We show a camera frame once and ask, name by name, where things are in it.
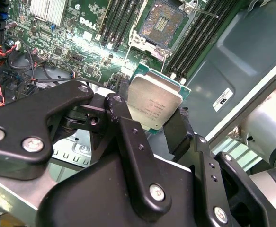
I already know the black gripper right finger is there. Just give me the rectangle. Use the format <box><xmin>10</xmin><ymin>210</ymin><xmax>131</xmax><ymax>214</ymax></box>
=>
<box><xmin>163</xmin><ymin>106</ymin><xmax>272</xmax><ymax>227</ymax></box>

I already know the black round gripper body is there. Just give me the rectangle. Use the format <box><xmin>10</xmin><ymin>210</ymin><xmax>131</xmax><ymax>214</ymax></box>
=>
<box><xmin>35</xmin><ymin>145</ymin><xmax>207</xmax><ymax>227</ymax></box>

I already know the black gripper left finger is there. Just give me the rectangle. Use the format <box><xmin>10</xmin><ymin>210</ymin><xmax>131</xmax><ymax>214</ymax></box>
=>
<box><xmin>0</xmin><ymin>81</ymin><xmax>173</xmax><ymax>216</ymax></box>

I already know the silver square CPU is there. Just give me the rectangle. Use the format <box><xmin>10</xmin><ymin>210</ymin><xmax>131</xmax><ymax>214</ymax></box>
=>
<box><xmin>127</xmin><ymin>63</ymin><xmax>192</xmax><ymax>135</ymax></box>

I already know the metal socket cover frame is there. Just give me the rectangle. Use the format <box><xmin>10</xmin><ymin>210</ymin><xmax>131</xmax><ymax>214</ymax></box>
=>
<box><xmin>124</xmin><ymin>33</ymin><xmax>173</xmax><ymax>71</ymax></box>

